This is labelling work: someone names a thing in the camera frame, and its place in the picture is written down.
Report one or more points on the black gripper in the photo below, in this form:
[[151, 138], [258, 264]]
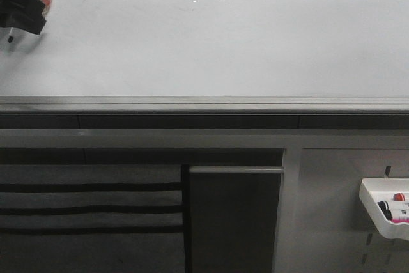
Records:
[[26, 15]]

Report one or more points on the grey black-striped fabric organizer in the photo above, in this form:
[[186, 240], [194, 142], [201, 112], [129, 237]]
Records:
[[94, 218]]

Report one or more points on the grey pegboard panel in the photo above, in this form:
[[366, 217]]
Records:
[[323, 225]]

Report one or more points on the black-capped marker in tray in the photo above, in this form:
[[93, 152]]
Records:
[[386, 207]]

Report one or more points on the white plastic tray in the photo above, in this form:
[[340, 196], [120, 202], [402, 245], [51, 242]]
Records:
[[373, 190]]

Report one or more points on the red-capped marker in tray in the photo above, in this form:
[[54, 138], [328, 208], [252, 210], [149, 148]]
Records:
[[400, 197]]

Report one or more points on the pink marker in tray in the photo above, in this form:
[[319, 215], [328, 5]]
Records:
[[400, 216]]

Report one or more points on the white whiteboard with metal frame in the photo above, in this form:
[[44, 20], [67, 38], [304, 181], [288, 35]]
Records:
[[212, 55]]

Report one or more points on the dark grey panel with rail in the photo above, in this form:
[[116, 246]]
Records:
[[234, 217]]

